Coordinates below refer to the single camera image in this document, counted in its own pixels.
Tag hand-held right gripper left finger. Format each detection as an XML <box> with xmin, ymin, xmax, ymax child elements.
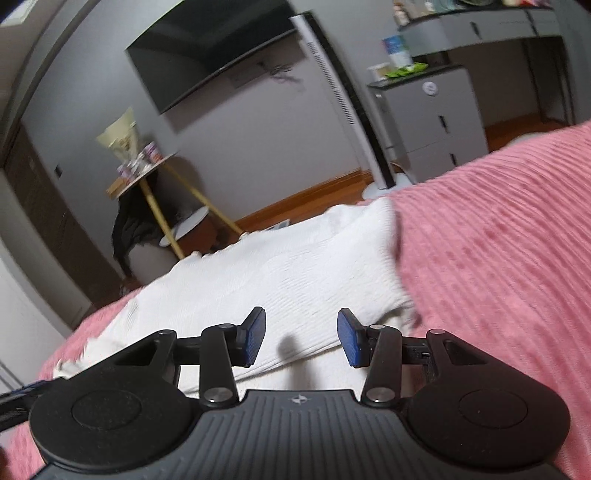
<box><xmin>99</xmin><ymin>307</ymin><xmax>269</xmax><ymax>411</ymax></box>

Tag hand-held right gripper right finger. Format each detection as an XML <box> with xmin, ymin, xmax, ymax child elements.
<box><xmin>337</xmin><ymin>308</ymin><xmax>497</xmax><ymax>409</ymax></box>

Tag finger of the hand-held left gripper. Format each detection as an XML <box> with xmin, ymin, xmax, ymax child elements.
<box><xmin>0</xmin><ymin>381</ymin><xmax>52</xmax><ymax>423</ymax></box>

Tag white knit garment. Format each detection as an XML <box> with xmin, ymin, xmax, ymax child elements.
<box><xmin>53</xmin><ymin>196</ymin><xmax>419</xmax><ymax>398</ymax></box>

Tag grey pouf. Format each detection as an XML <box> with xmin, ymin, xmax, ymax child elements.
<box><xmin>130</xmin><ymin>244</ymin><xmax>183</xmax><ymax>287</ymax></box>

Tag black clothing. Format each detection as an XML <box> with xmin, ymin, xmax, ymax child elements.
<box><xmin>111</xmin><ymin>185</ymin><xmax>185</xmax><ymax>280</ymax></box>

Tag yellow-legged side table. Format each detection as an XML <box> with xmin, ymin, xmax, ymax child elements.
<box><xmin>106</xmin><ymin>150</ymin><xmax>245</xmax><ymax>259</ymax></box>

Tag pink ribbed blanket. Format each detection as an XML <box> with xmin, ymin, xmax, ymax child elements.
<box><xmin>0</xmin><ymin>122</ymin><xmax>591</xmax><ymax>480</ymax></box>

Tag brown door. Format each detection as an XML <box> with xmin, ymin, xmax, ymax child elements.
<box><xmin>2</xmin><ymin>124</ymin><xmax>116</xmax><ymax>315</ymax></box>

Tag grey drawer cabinet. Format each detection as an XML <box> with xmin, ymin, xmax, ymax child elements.
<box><xmin>367</xmin><ymin>65</ymin><xmax>490</xmax><ymax>184</ymax></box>

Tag cream wrapped bouquet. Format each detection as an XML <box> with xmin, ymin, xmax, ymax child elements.
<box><xmin>96</xmin><ymin>107</ymin><xmax>141</xmax><ymax>163</ymax></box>

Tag white tower air conditioner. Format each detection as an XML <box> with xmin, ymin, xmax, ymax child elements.
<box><xmin>288</xmin><ymin>13</ymin><xmax>411</xmax><ymax>199</ymax></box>

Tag small white box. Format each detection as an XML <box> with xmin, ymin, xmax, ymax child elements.
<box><xmin>368</xmin><ymin>62</ymin><xmax>393</xmax><ymax>85</ymax></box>

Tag green packet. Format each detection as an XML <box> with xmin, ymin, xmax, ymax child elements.
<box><xmin>385</xmin><ymin>62</ymin><xmax>428</xmax><ymax>80</ymax></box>

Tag blue and white container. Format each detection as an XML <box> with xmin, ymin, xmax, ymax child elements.
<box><xmin>382</xmin><ymin>34</ymin><xmax>413</xmax><ymax>70</ymax></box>

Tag cluster of cosmetic bottles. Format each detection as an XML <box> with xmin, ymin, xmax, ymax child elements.
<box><xmin>392</xmin><ymin>0</ymin><xmax>555</xmax><ymax>26</ymax></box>

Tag grey desk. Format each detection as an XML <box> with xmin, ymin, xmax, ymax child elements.
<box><xmin>397</xmin><ymin>4</ymin><xmax>578</xmax><ymax>126</ymax></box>

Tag dangling television cables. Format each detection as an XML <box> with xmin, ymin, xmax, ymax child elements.
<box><xmin>259</xmin><ymin>60</ymin><xmax>306</xmax><ymax>92</ymax></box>

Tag black wall television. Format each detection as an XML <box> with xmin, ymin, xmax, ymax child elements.
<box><xmin>126</xmin><ymin>0</ymin><xmax>298</xmax><ymax>116</ymax></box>

